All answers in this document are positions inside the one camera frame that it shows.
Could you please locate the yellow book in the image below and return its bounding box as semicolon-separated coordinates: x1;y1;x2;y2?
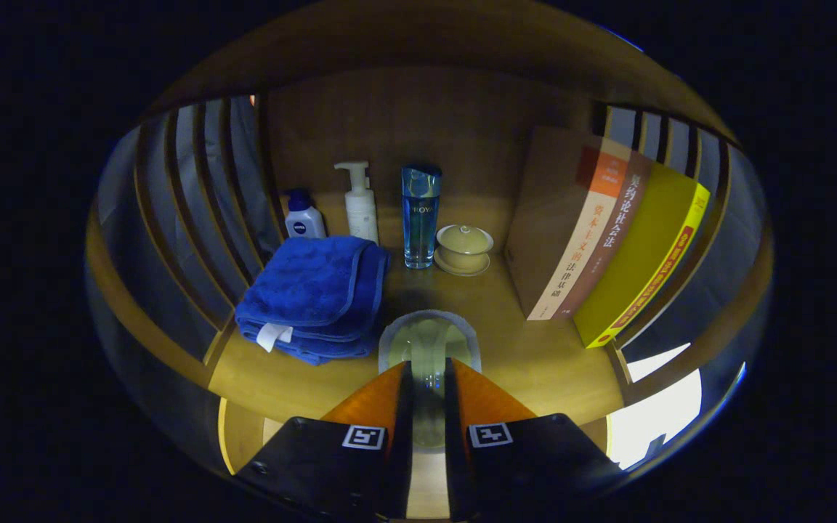
573;163;711;349

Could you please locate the beige lidded teacup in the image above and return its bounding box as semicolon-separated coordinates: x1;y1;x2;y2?
433;224;495;277

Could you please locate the small white blue-capped bottle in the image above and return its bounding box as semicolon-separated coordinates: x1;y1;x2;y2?
284;188;328;240

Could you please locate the tall blue glass bottle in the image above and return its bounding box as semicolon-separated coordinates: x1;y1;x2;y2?
400;164;442;270

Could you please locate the folded blue towel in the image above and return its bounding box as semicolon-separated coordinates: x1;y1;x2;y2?
235;235;392;366

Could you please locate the brown book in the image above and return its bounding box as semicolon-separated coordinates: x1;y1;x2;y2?
551;149;653;320

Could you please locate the pale green handled scrub sponge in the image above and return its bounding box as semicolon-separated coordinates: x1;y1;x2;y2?
378;309;482;451

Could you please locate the wooden countertop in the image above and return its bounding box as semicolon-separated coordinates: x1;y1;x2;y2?
208;192;626;429

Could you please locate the tan book with orange spine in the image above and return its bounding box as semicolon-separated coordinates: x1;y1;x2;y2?
504;127;631;321

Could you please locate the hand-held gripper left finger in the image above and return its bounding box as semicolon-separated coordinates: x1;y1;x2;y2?
233;360;415;521

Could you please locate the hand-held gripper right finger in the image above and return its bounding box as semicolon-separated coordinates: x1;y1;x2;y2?
444;356;626;522

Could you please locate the wooden cabinet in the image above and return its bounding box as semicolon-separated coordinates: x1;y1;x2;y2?
84;0;775;480

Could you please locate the white pump bottle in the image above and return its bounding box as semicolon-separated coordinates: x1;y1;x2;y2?
333;161;380;244

